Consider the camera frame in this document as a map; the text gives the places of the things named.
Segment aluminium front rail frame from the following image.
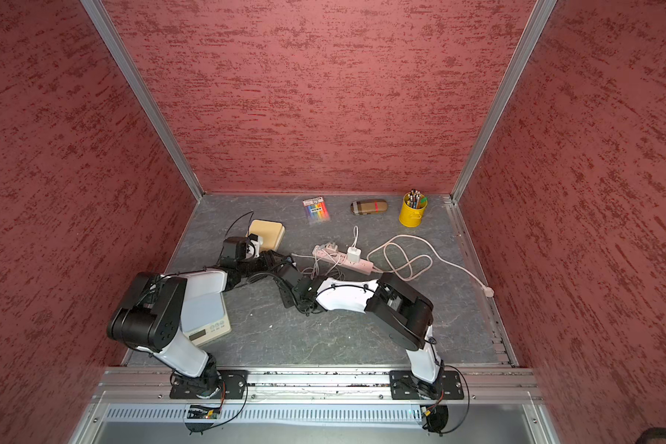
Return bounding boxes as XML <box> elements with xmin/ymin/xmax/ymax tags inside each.
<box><xmin>71</xmin><ymin>366</ymin><xmax>560</xmax><ymax>443</ymax></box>

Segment aluminium corner post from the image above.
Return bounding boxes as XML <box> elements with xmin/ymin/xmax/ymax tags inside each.
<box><xmin>81</xmin><ymin>0</ymin><xmax>205</xmax><ymax>202</ymax></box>
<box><xmin>451</xmin><ymin>0</ymin><xmax>557</xmax><ymax>205</ymax></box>

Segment rainbow highlighter pack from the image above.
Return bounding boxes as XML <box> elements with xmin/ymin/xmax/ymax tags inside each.
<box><xmin>303</xmin><ymin>196</ymin><xmax>330</xmax><ymax>225</ymax></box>

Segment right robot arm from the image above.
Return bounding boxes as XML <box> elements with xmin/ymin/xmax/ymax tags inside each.
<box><xmin>273</xmin><ymin>265</ymin><xmax>444</xmax><ymax>401</ymax></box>

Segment brown plaid pencil case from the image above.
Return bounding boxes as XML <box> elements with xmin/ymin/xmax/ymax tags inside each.
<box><xmin>351</xmin><ymin>199</ymin><xmax>389</xmax><ymax>216</ymax></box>

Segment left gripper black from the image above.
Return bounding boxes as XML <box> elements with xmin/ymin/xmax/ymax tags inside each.
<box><xmin>238</xmin><ymin>250</ymin><xmax>288</xmax><ymax>279</ymax></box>

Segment white grey kitchen scale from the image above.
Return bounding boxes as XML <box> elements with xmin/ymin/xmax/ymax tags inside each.
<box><xmin>181</xmin><ymin>269</ymin><xmax>232</xmax><ymax>347</ymax></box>

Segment yellow pen cup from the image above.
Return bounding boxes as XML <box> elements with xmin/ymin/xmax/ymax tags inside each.
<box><xmin>399</xmin><ymin>194</ymin><xmax>428</xmax><ymax>228</ymax></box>

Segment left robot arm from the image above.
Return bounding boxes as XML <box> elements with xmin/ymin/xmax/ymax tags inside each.
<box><xmin>107</xmin><ymin>235</ymin><xmax>289</xmax><ymax>400</ymax></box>

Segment pens in cup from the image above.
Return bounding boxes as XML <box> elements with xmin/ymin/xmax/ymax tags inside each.
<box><xmin>404</xmin><ymin>190</ymin><xmax>427</xmax><ymax>209</ymax></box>

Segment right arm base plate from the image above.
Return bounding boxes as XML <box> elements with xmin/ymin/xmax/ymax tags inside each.
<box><xmin>388</xmin><ymin>370</ymin><xmax>465</xmax><ymax>401</ymax></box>

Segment left aluminium corner post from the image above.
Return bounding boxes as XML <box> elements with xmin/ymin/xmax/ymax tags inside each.
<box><xmin>81</xmin><ymin>0</ymin><xmax>205</xmax><ymax>202</ymax></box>

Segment pink power strip cord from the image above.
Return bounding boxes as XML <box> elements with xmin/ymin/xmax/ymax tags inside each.
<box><xmin>365</xmin><ymin>234</ymin><xmax>496</xmax><ymax>300</ymax></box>

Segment small white square box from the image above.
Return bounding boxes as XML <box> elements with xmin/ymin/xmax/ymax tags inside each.
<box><xmin>347</xmin><ymin>246</ymin><xmax>362</xmax><ymax>264</ymax></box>

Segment white USB cable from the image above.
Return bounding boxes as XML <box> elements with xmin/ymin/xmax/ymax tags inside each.
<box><xmin>290</xmin><ymin>225</ymin><xmax>362</xmax><ymax>281</ymax></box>

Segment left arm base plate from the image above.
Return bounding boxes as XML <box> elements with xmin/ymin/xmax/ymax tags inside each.
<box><xmin>168</xmin><ymin>369</ymin><xmax>248</xmax><ymax>403</ymax></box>

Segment right aluminium corner post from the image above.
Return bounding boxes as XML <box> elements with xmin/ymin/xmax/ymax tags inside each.
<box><xmin>451</xmin><ymin>0</ymin><xmax>557</xmax><ymax>205</ymax></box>

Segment beige wooden-top electronic scale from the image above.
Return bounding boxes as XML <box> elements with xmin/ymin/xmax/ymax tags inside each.
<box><xmin>249</xmin><ymin>219</ymin><xmax>285</xmax><ymax>252</ymax></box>

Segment pink power strip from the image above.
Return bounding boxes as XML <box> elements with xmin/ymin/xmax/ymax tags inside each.
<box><xmin>312</xmin><ymin>245</ymin><xmax>374</xmax><ymax>276</ymax></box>

